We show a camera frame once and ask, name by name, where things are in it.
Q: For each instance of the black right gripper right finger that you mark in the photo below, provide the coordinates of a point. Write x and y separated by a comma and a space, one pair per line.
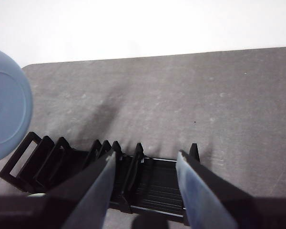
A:
217, 205

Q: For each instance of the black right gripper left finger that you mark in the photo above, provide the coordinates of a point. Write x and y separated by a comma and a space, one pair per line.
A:
85, 205

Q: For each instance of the light blue round plate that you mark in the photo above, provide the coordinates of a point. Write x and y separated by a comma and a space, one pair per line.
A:
7, 107

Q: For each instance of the black plastic plate rack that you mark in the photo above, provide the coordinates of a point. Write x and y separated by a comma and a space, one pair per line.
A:
157, 186

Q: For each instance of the pale green round plate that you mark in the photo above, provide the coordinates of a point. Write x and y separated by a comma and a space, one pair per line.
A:
37, 195

